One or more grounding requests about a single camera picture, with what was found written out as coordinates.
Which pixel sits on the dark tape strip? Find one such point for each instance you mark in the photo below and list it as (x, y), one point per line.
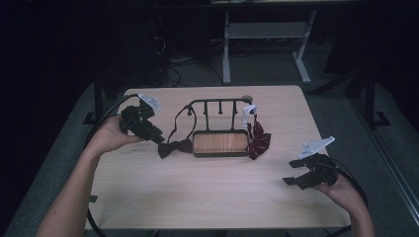
(93, 198)

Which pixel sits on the dark red striped bow tie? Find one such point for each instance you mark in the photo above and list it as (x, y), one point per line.
(258, 141)

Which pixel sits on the black bow tie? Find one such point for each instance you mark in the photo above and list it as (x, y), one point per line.
(174, 146)

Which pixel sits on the person's right hand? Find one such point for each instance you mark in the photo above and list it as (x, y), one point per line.
(342, 194)

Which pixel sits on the black hook rack wooden tray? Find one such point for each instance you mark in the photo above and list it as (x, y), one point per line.
(220, 143)

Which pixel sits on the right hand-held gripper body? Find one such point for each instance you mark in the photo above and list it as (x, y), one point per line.
(318, 171)

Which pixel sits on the white metal desk frame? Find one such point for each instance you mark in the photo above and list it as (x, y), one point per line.
(263, 30)

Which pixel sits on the person's left hand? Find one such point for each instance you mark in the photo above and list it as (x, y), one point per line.
(107, 136)

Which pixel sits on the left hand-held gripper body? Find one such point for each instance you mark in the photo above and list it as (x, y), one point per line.
(136, 118)

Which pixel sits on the metal frame rail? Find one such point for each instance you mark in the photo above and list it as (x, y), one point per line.
(49, 210)
(385, 154)

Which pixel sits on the grey round table plug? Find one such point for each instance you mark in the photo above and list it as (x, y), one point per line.
(247, 98)

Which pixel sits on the black metal stand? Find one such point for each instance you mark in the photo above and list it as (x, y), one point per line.
(98, 98)
(370, 98)

